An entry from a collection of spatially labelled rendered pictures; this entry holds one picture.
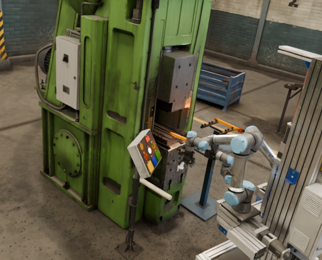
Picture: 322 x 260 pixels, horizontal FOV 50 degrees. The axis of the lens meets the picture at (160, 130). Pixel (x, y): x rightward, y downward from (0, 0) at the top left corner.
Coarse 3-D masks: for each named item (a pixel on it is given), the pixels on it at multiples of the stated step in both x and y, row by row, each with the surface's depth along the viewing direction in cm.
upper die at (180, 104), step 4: (160, 100) 313; (180, 100) 312; (184, 100) 317; (156, 104) 318; (160, 104) 314; (164, 104) 311; (168, 104) 308; (172, 104) 305; (176, 104) 310; (180, 104) 315; (184, 104) 320; (164, 108) 312; (168, 108) 309; (172, 108) 307; (176, 108) 312; (180, 108) 317
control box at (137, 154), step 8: (144, 136) 275; (152, 136) 289; (136, 144) 259; (144, 144) 271; (136, 152) 260; (144, 152) 268; (152, 152) 281; (136, 160) 263; (144, 160) 264; (144, 168) 264; (144, 176) 267
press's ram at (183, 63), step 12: (168, 60) 289; (180, 60) 290; (192, 60) 303; (168, 72) 292; (180, 72) 296; (192, 72) 310; (168, 84) 295; (180, 84) 303; (168, 96) 299; (180, 96) 310
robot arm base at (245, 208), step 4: (240, 204) 259; (244, 204) 258; (248, 204) 259; (232, 208) 264; (236, 208) 261; (240, 208) 259; (244, 208) 259; (248, 208) 260; (240, 212) 260; (244, 212) 259; (248, 212) 261
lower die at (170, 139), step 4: (156, 124) 348; (156, 128) 339; (164, 128) 341; (152, 132) 334; (156, 132) 333; (160, 132) 333; (164, 132) 333; (156, 136) 328; (160, 136) 327; (164, 136) 327; (168, 136) 327; (172, 136) 328; (160, 140) 326; (164, 140) 322; (168, 140) 322; (172, 140) 327; (176, 140) 332; (168, 144) 324
